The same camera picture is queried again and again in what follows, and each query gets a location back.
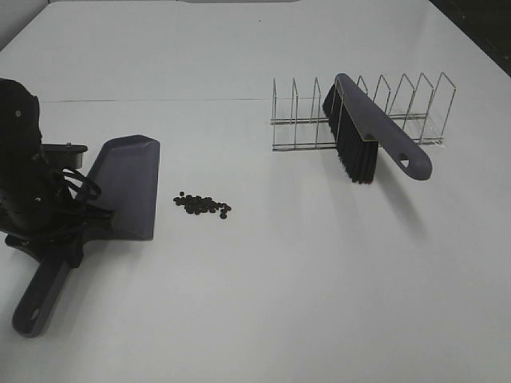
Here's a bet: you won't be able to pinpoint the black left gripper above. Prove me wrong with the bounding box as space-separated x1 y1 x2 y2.
1 157 84 268

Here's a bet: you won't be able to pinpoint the grey plastic dustpan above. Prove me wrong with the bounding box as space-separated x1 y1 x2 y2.
12 135 160 338

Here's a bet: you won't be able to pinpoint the pile of coffee beans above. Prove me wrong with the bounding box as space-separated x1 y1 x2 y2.
172 191 232 219

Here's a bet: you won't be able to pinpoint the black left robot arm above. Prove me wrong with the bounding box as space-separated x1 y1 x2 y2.
1 79 84 261

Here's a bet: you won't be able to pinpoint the black cable bundle left gripper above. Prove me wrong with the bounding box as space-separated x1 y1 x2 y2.
50 167 115 234

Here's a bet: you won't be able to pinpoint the black camera box on left wrist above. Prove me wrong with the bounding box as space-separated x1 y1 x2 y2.
42 143 88 170

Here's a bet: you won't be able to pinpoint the chrome wire dish rack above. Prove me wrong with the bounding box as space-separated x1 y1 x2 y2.
270 73 457 152

